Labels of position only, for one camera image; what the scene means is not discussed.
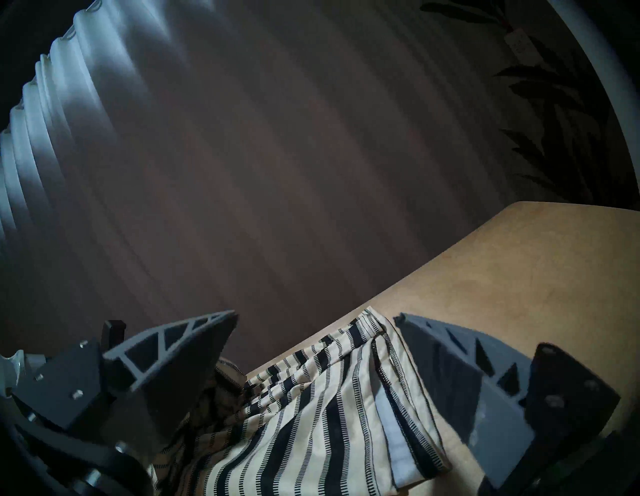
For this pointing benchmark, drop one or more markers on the white plant label tag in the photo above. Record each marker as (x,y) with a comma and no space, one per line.
(521,42)

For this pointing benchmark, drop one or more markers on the white curved arch pillar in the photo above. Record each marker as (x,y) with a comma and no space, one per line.
(615,75)

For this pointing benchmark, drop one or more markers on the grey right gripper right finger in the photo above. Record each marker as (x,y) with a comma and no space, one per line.
(465,390)

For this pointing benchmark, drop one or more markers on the cream black striped shirt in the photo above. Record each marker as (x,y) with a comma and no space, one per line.
(310,425)

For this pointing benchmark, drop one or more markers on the grey pleated curtain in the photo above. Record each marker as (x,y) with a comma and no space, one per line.
(250,150)

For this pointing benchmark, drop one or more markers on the tall dark leafy plant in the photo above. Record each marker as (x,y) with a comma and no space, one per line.
(560,100)

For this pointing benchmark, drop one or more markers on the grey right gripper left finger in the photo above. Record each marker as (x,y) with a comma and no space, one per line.
(170,375)

